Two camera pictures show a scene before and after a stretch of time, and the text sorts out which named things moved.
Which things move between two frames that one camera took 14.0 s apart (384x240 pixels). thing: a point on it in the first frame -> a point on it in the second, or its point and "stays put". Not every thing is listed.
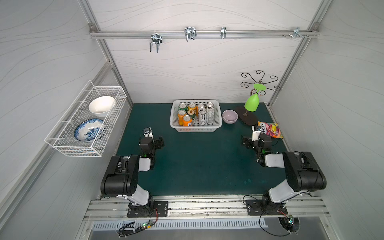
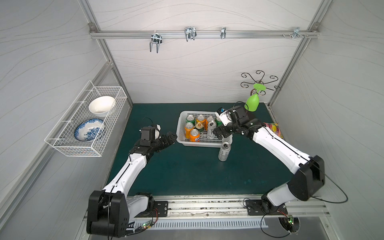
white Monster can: [202, 114] -> [212, 124]
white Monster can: [210, 113] -> [225, 148]
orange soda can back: [192, 106] -> [200, 118]
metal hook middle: [190, 32] stays put
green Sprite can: [183, 106] -> [190, 118]
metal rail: [146, 34] stays put
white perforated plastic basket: [198, 127] -> [204, 141]
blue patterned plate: [87, 130] stays put
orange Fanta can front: [187, 119] -> [194, 135]
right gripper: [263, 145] -> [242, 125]
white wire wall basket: [85, 125] stays put
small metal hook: [223, 31] stays put
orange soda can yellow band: [180, 114] -> [188, 126]
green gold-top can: [191, 112] -> [199, 126]
